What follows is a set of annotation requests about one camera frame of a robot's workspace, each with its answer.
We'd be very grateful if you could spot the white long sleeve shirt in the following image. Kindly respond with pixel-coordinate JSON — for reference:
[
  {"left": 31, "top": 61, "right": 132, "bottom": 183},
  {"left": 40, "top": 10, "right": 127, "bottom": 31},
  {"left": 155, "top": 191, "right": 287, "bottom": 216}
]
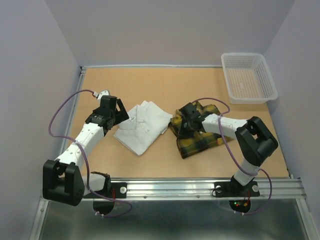
[{"left": 114, "top": 101, "right": 173, "bottom": 157}]

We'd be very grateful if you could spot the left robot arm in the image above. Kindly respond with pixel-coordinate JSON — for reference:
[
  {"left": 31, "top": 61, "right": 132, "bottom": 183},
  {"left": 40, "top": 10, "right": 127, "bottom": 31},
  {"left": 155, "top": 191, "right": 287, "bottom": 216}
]
[{"left": 42, "top": 90, "right": 129, "bottom": 206}]

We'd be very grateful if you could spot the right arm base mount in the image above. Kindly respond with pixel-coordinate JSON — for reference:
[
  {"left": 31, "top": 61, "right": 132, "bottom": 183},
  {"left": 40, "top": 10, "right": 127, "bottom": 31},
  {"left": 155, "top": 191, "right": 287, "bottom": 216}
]
[{"left": 211, "top": 180, "right": 260, "bottom": 198}]

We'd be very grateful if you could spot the white plastic basket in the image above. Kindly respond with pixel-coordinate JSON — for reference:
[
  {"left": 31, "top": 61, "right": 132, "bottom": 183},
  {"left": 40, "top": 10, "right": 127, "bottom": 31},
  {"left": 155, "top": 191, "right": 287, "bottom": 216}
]
[{"left": 221, "top": 52, "right": 278, "bottom": 105}]

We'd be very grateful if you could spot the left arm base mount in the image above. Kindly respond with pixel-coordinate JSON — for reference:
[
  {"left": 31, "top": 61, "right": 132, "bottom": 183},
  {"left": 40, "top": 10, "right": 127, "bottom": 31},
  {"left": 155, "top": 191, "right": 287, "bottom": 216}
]
[{"left": 95, "top": 182, "right": 128, "bottom": 199}]

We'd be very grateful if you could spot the yellow plaid shirt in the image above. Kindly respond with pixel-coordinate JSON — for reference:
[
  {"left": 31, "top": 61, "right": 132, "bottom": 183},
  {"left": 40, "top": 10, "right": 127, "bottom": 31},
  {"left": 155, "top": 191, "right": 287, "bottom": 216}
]
[{"left": 168, "top": 109, "right": 224, "bottom": 159}]

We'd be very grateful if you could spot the aluminium front rail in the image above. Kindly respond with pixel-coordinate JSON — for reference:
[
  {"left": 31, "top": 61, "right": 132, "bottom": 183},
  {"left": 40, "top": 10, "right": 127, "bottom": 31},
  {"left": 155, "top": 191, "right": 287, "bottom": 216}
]
[{"left": 111, "top": 177, "right": 307, "bottom": 202}]

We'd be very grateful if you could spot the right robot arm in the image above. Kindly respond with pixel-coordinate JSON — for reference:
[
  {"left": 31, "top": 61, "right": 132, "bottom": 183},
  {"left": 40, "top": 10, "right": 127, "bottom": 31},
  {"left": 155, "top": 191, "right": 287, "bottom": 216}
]
[{"left": 179, "top": 103, "right": 279, "bottom": 195}]

